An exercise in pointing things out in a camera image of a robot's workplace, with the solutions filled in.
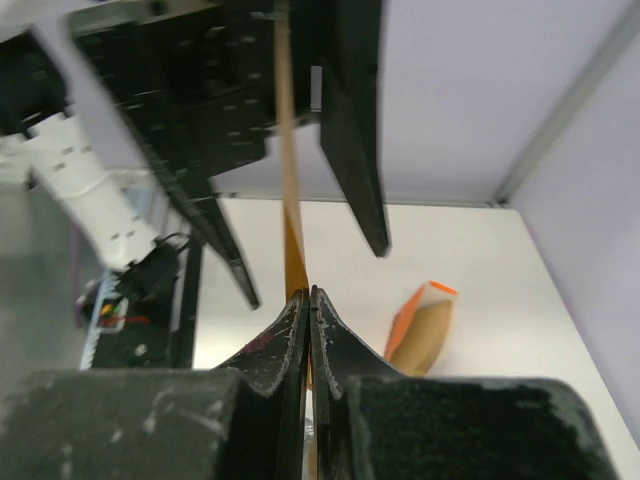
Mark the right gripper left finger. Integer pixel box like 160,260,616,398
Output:
1,290,308,479

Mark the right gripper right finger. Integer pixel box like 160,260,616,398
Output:
309,288,617,479

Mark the right aluminium corner post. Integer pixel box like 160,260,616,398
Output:
492,0,639,204

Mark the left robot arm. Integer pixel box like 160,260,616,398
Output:
1,1,390,307

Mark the brown paper coffee filter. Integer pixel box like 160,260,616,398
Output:
274,1,318,479

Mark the orange coffee filter box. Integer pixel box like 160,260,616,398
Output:
383,281,458,376

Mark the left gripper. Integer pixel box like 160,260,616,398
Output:
64,0,324,311

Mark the grey slotted cable duct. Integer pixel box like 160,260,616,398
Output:
76,272,128,370

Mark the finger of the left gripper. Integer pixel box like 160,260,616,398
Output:
289,1,390,257

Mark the black mounting base plate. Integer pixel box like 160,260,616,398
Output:
89,241,203,369

